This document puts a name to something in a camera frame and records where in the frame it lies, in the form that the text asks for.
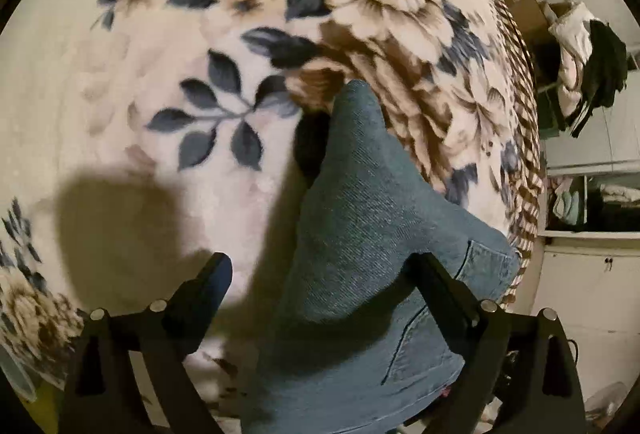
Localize white wardrobe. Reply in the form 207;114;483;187
532;73;639;402

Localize floral bed blanket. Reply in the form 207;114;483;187
1;0;522;416

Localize blue denim jeans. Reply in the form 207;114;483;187
241;80;520;433

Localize large brown cardboard box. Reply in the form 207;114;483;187
504;0;551;45

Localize brown checkered blanket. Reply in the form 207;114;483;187
492;0;544;308

